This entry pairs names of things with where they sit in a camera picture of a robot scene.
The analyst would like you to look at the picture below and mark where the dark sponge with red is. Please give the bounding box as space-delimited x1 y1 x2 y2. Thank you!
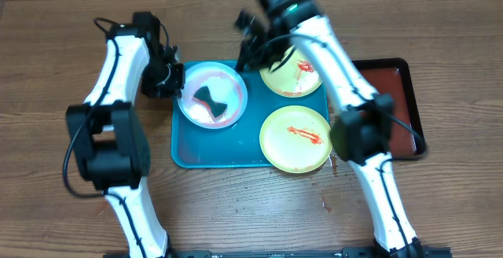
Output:
193 87 227 118

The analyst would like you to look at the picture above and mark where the yellow-green plate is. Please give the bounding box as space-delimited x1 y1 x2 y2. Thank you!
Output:
259 105 332 174
259 46 321 98

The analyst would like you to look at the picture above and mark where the light blue plate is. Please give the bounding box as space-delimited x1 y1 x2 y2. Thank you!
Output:
177 61 248 130

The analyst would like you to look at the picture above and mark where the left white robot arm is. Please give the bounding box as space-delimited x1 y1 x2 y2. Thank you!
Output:
62 12 185 257

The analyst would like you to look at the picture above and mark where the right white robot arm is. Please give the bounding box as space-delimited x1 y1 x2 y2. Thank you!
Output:
235 0 429 257

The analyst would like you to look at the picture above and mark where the teal plastic tray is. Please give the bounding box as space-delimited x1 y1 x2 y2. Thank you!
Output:
171 61 329 168

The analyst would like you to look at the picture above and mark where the dark red black-rimmed tray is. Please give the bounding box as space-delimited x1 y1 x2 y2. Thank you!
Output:
353 57 425 157

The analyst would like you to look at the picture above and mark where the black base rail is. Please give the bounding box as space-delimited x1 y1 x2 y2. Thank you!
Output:
102 246 453 258

